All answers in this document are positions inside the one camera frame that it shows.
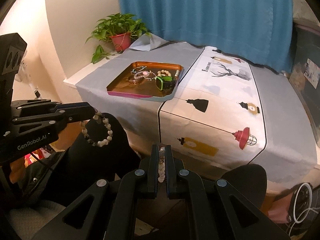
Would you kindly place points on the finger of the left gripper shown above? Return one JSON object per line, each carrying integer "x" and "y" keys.
{"x": 35, "y": 116}
{"x": 39, "y": 102}

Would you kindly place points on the orange metal tray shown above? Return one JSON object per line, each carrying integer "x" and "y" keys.
{"x": 137, "y": 81}

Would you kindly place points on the white printed table runner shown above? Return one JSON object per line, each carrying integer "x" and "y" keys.
{"x": 216, "y": 114}

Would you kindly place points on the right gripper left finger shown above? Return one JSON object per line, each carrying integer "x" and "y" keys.
{"x": 106, "y": 210}

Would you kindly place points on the green potted plant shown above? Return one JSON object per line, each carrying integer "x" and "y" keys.
{"x": 120, "y": 30}

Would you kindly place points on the dark storage cabinet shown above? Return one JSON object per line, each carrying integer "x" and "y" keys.
{"x": 305, "y": 73}

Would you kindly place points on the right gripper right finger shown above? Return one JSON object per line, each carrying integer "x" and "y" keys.
{"x": 227, "y": 208}

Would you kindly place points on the blue curtain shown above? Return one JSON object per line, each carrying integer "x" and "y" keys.
{"x": 257, "y": 30}

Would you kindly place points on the green black smartwatch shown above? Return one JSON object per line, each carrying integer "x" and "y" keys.
{"x": 165, "y": 82}

